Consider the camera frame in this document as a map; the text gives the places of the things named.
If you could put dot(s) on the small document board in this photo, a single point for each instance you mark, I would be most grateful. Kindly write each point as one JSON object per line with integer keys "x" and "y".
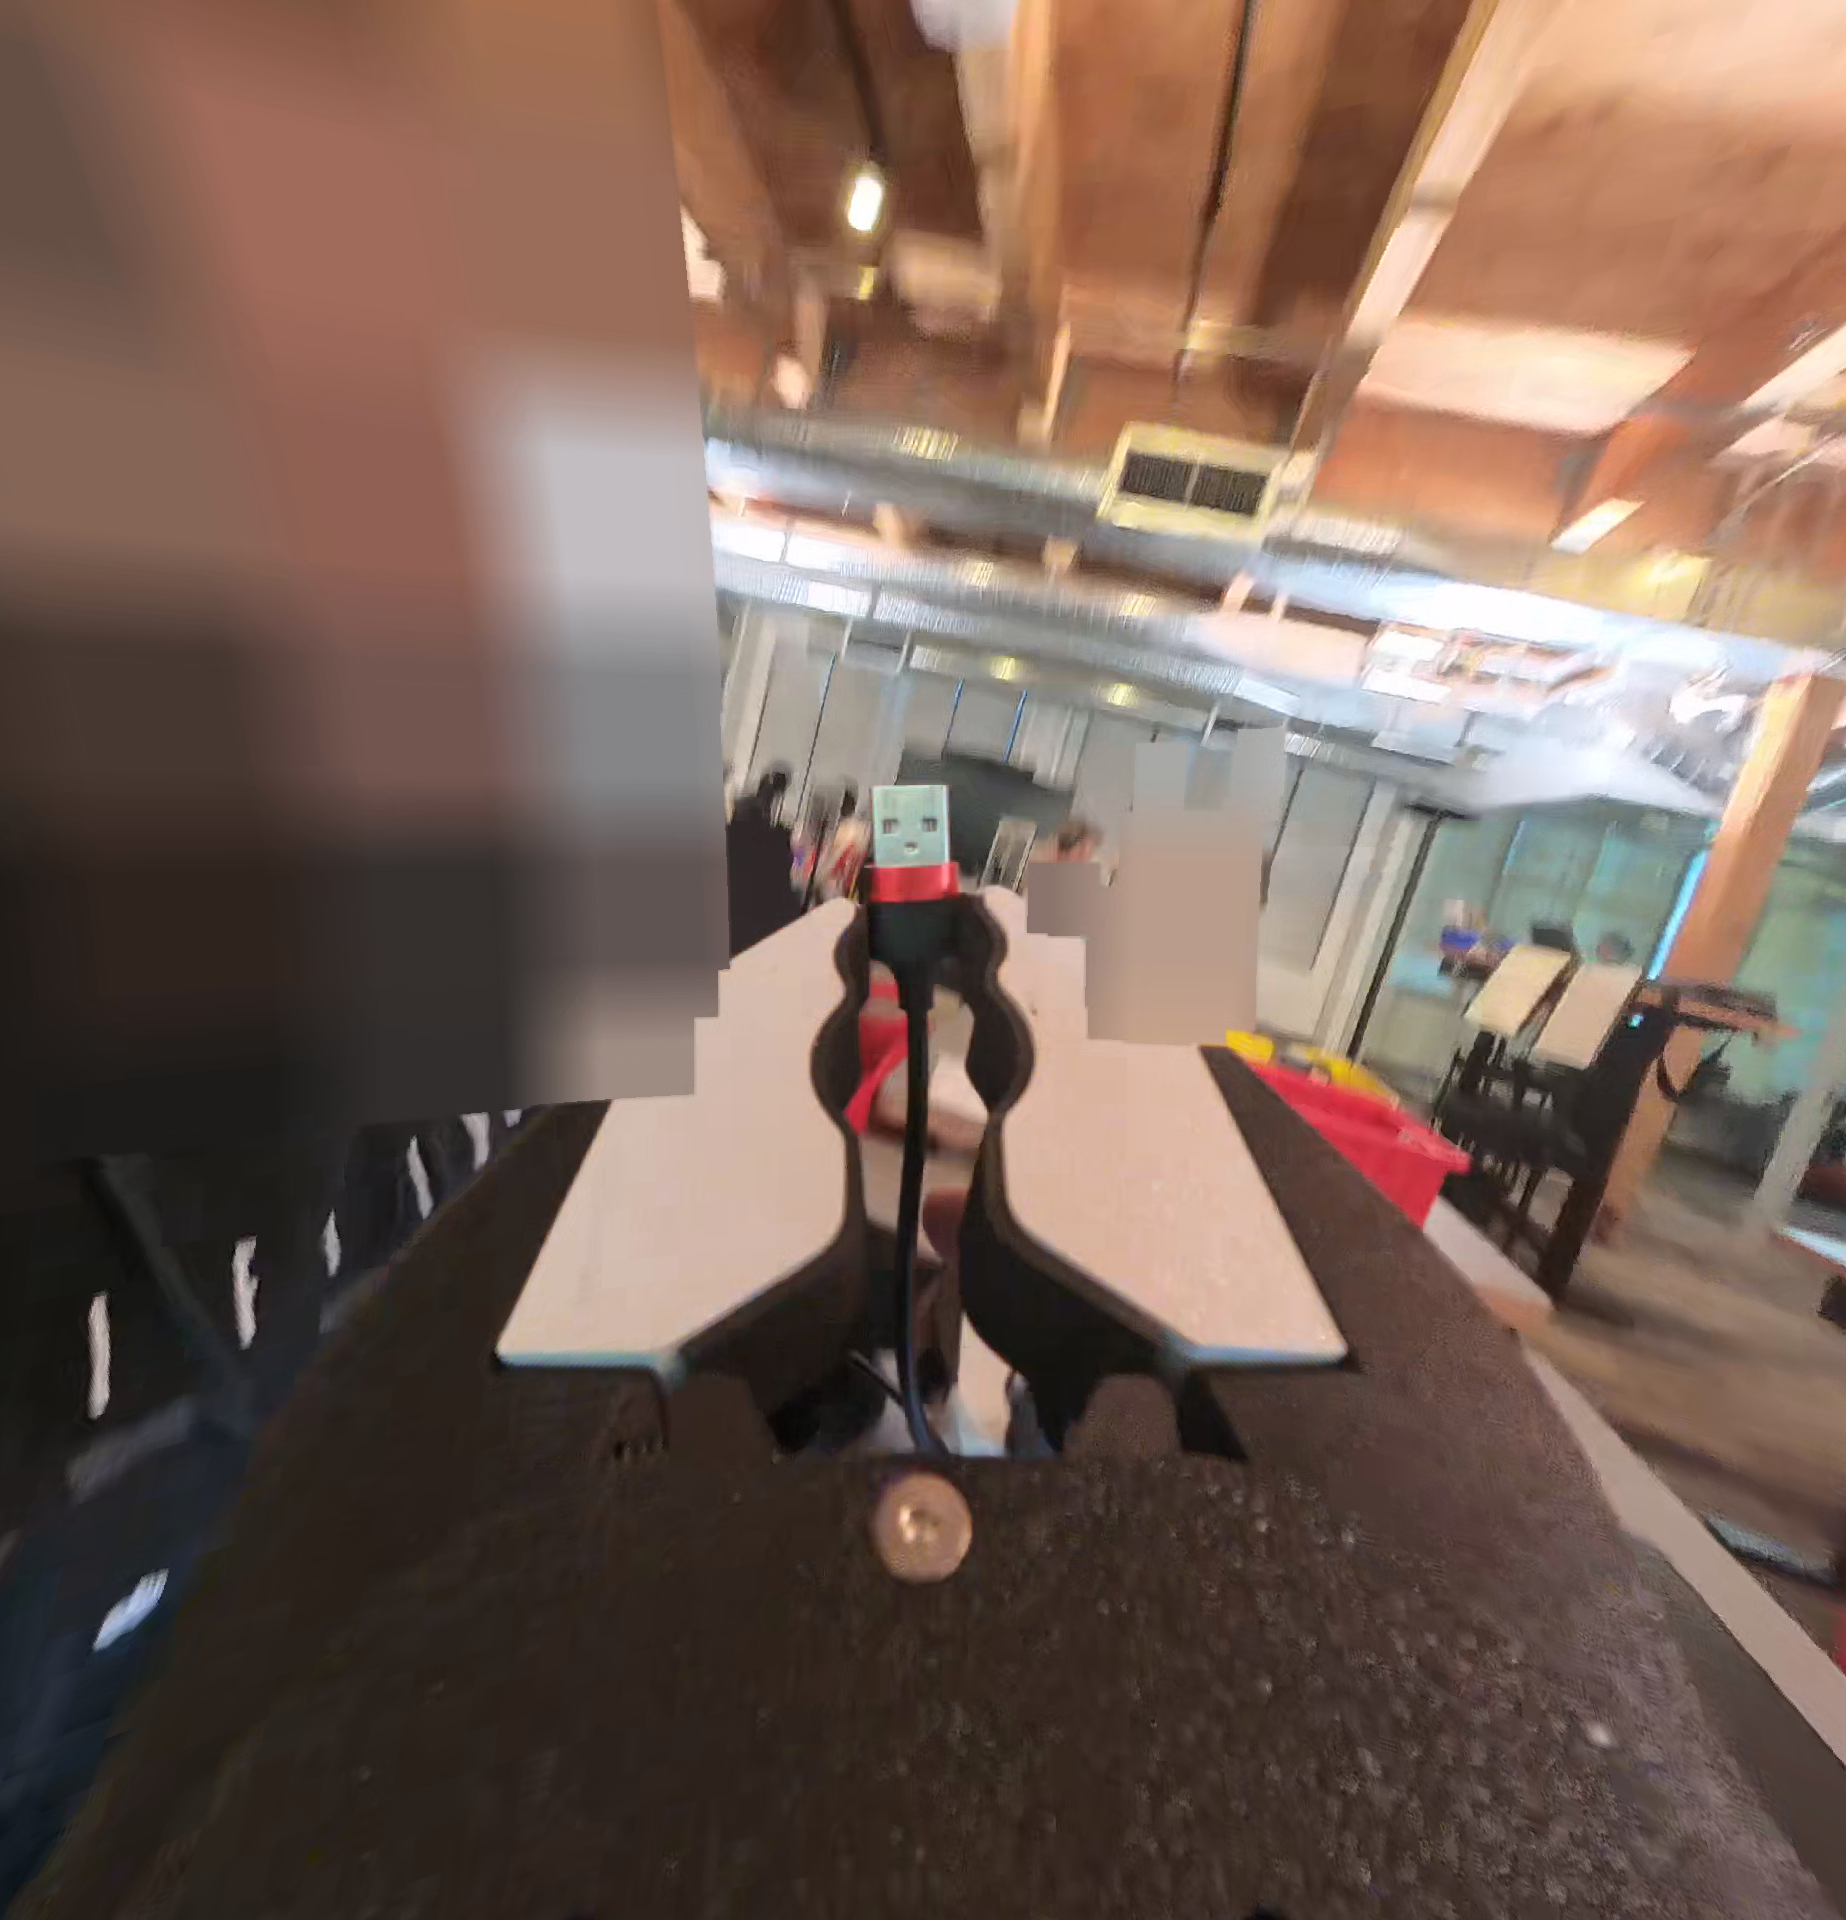
{"x": 1522, "y": 991}
{"x": 1592, "y": 1012}

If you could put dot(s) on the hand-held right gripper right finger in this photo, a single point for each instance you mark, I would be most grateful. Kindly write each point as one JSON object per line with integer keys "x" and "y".
{"x": 1133, "y": 1200}

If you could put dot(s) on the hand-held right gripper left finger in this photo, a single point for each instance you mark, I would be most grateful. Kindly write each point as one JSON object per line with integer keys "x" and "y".
{"x": 682, "y": 1230}

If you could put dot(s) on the yellow plastic bin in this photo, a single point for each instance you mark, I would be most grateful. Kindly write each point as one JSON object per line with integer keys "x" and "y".
{"x": 1297, "y": 1053}

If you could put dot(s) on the wooden support post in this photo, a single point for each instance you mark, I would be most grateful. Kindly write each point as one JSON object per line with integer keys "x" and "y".
{"x": 1747, "y": 840}

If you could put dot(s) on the ceiling air vent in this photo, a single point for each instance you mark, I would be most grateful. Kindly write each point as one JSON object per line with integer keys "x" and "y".
{"x": 1192, "y": 480}

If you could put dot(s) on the person's black printed jacket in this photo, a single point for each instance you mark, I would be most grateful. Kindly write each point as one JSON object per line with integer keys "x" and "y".
{"x": 189, "y": 1351}

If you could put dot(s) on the red ribbed bin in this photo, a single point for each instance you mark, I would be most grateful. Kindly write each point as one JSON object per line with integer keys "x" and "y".
{"x": 1342, "y": 1140}

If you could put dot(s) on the ceiling lamp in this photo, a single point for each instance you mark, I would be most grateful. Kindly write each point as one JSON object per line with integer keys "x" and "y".
{"x": 864, "y": 197}

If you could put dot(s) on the black standing desk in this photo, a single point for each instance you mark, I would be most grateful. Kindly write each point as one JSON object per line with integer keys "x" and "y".
{"x": 1597, "y": 1096}

